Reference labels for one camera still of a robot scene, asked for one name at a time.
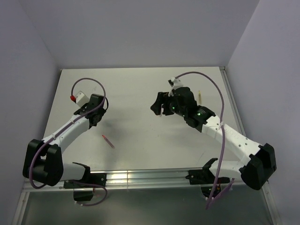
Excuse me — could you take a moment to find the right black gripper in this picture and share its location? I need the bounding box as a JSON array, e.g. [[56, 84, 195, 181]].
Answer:
[[150, 92, 187, 118]]

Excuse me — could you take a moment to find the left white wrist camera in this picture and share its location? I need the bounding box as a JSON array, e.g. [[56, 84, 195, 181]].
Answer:
[[75, 91, 89, 108]]

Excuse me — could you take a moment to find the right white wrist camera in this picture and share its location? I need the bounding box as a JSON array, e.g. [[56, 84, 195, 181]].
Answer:
[[168, 77, 183, 97]]

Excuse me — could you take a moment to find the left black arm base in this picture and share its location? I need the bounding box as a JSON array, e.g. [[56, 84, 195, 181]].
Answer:
[[63, 172, 108, 207]]

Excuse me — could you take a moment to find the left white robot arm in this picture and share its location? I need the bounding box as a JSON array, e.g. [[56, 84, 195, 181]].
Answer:
[[22, 94, 108, 187]]

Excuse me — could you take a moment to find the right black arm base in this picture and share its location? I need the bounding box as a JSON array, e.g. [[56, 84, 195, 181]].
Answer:
[[185, 169, 230, 199]]

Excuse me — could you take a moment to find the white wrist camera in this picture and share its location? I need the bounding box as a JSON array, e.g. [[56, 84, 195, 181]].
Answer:
[[75, 91, 89, 108], [168, 77, 183, 97]]

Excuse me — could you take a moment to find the yellow pen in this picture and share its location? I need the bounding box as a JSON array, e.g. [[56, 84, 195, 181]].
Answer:
[[198, 91, 202, 105]]

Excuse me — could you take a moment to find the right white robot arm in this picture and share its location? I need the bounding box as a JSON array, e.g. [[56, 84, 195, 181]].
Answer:
[[150, 87, 277, 190]]

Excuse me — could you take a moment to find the aluminium rail frame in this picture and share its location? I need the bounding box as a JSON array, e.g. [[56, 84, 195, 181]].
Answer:
[[16, 67, 281, 225]]

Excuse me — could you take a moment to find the red pen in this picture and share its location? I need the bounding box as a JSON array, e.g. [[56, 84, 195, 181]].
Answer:
[[102, 135, 115, 149]]

